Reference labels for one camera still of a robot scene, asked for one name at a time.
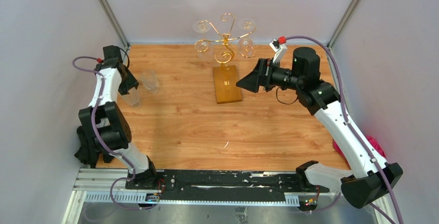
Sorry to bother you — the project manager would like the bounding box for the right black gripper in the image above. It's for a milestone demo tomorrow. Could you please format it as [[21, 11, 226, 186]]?
[[236, 58, 303, 93]]

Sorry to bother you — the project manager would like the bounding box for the ribbed glass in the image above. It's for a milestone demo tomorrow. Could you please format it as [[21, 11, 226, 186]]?
[[141, 70, 159, 93], [121, 87, 141, 108]]

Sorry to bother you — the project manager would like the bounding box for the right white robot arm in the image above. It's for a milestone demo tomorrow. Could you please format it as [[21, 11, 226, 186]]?
[[236, 47, 403, 208]]

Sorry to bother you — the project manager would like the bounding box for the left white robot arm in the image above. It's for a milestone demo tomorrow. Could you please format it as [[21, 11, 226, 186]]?
[[75, 45, 159, 189]]

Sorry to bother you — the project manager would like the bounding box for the wooden rack base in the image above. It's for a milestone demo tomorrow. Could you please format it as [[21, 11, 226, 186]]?
[[213, 65, 243, 104]]

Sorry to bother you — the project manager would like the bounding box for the back right wine glass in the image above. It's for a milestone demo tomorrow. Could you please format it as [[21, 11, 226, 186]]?
[[238, 18, 256, 57]]

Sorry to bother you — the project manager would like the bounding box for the wine glass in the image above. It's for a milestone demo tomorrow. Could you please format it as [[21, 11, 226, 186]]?
[[193, 20, 213, 61], [238, 18, 256, 57]]

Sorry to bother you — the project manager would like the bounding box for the black cloth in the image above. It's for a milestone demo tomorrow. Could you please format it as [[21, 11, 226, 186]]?
[[75, 126, 114, 168]]

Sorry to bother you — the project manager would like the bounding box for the back left wine glass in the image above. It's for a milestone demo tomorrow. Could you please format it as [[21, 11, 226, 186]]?
[[193, 20, 213, 61]]

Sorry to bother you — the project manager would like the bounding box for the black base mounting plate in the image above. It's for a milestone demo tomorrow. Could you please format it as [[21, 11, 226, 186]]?
[[125, 168, 331, 203]]

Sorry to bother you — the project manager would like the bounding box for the pink cloth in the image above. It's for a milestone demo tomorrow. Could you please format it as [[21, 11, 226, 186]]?
[[332, 136, 387, 165]]

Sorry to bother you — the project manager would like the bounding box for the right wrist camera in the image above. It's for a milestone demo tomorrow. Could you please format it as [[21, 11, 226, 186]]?
[[269, 36, 288, 64]]

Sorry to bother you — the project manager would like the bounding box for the gold wire glass rack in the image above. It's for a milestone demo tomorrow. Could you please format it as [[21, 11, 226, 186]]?
[[204, 13, 256, 66]]

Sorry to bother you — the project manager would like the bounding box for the aluminium frame rail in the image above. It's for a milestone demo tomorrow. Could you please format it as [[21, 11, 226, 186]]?
[[62, 169, 392, 223]]

